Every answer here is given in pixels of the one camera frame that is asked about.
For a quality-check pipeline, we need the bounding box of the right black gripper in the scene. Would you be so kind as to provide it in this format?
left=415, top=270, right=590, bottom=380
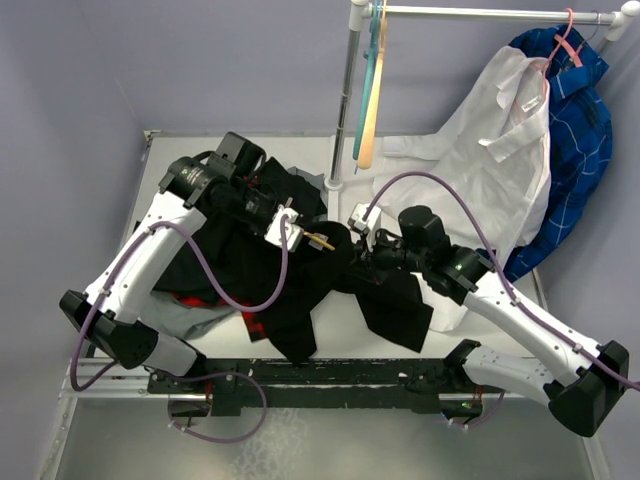
left=345, top=223, right=429, bottom=284

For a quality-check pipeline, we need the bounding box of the yellow plastic hanger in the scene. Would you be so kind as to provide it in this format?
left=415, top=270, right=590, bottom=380
left=304, top=231, right=335, bottom=252

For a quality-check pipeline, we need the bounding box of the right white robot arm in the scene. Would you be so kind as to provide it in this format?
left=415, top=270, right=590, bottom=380
left=347, top=203, right=629, bottom=437

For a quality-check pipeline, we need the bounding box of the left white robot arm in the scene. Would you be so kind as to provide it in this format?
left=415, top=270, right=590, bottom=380
left=60, top=132, right=292, bottom=392

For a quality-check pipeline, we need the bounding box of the beige wooden hanger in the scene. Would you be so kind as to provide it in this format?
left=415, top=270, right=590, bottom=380
left=357, top=2, right=391, bottom=170

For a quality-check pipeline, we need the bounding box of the red black plaid shirt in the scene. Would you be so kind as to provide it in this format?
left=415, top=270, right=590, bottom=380
left=172, top=293, right=268, bottom=342

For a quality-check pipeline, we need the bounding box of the grey shirt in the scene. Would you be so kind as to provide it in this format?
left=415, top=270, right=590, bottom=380
left=142, top=161, right=327, bottom=340

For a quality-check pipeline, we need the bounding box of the white shirt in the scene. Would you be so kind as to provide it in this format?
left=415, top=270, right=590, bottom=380
left=371, top=45, right=552, bottom=334

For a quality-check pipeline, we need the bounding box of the teal plastic hanger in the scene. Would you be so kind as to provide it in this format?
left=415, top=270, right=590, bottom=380
left=351, top=0, right=387, bottom=174

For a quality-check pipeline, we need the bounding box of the blue plaid shirt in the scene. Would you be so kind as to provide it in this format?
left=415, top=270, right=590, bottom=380
left=504, top=29, right=613, bottom=282

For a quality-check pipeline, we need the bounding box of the pink hanger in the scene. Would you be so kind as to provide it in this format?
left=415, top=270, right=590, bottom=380
left=512, top=8, right=584, bottom=124

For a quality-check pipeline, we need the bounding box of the metal clothes rack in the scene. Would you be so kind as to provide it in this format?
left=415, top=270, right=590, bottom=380
left=322, top=0, right=640, bottom=236

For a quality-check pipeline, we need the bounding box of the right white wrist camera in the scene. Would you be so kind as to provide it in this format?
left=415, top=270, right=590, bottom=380
left=347, top=203, right=382, bottom=250

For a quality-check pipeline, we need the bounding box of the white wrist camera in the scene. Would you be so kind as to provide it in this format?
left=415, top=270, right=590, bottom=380
left=264, top=204, right=303, bottom=252
left=347, top=203, right=382, bottom=250

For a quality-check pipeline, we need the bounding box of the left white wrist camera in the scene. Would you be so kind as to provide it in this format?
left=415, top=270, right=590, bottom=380
left=264, top=204, right=303, bottom=252

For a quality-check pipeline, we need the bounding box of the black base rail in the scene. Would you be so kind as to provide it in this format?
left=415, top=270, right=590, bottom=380
left=148, top=359, right=498, bottom=417

